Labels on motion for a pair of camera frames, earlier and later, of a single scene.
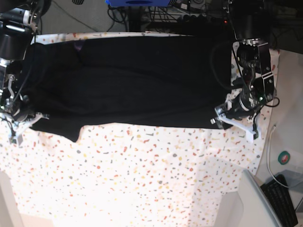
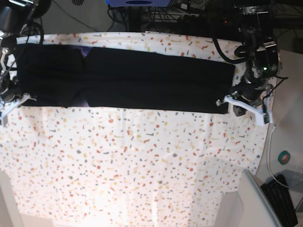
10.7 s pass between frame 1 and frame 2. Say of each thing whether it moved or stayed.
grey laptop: stayed
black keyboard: stayed
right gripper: moved
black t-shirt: moved
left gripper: moved
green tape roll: stayed
